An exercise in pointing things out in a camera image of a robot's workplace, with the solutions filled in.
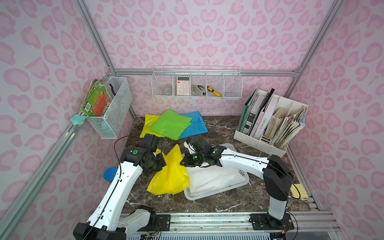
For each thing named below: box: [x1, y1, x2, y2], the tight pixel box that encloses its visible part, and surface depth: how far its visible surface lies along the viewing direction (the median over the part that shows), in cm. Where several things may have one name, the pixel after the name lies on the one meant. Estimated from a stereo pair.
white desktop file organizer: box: [233, 89, 309, 158], surface depth 94 cm
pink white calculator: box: [176, 76, 191, 96], surface depth 97 cm
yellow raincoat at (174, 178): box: [147, 143, 190, 196], surface depth 77 cm
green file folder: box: [237, 86, 260, 133], surface depth 88 cm
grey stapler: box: [191, 84, 207, 97], surface depth 98 cm
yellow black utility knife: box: [207, 86, 224, 97], surface depth 100 cm
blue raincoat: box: [179, 110, 209, 140], surface depth 115 cm
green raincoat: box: [149, 109, 193, 141], surface depth 111 cm
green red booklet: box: [80, 79, 113, 117], surface depth 73 cm
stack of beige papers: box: [264, 105, 306, 150], surface depth 91 cm
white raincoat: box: [186, 166, 247, 197], surface depth 82 cm
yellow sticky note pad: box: [290, 183, 309, 199], surface depth 85 cm
